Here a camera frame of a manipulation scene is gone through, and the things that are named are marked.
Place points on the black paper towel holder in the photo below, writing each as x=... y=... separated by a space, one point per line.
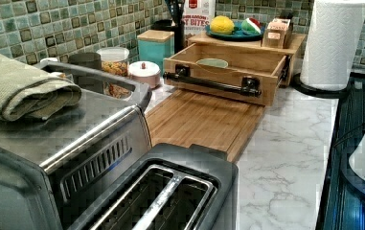
x=318 y=93

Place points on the toy watermelon slice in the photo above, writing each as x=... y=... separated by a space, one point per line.
x=251 y=26

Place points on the clear jar with white lid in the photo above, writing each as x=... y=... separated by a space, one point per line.
x=114 y=60

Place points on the dark grey metal cup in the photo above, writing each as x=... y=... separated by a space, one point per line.
x=90 y=60

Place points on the silver toaster oven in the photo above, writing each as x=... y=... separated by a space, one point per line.
x=56 y=174

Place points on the teal canister with wooden lid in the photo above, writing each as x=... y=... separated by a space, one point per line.
x=155 y=46

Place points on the wooden drawer with black handle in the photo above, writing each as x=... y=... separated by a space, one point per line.
x=249 y=78

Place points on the black utensil holder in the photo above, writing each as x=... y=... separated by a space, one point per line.
x=169 y=26

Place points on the folded beige towel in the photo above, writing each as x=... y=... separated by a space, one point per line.
x=28 y=91

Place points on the tea bag box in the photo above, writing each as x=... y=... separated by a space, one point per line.
x=278 y=33

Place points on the white paper towel roll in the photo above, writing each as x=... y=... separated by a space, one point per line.
x=333 y=35

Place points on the yellow toy lemon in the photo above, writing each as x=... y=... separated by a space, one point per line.
x=222 y=25

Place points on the snack bites box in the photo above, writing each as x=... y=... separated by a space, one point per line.
x=197 y=15

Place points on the blue plate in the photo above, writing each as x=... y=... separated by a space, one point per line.
x=236 y=35

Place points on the small green bowl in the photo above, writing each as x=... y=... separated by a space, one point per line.
x=213 y=62

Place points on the bamboo cutting board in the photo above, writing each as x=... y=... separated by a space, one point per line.
x=186 y=118

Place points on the black two-slot toaster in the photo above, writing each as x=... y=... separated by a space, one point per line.
x=169 y=188

